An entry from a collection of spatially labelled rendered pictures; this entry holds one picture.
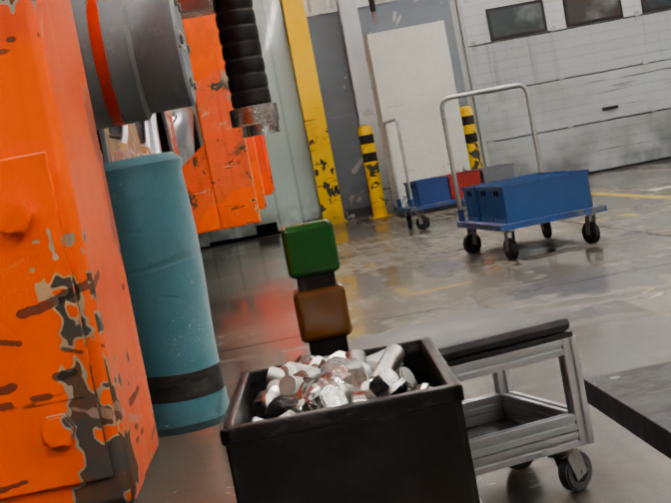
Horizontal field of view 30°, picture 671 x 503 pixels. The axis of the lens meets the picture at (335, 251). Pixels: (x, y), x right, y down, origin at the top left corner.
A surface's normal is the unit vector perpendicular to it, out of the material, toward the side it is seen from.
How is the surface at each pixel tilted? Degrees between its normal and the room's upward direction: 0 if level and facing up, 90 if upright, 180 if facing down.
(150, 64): 109
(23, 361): 90
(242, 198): 90
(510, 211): 90
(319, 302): 90
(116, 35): 79
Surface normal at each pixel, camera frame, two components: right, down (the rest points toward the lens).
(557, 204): 0.15, 0.04
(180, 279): 0.56, -0.01
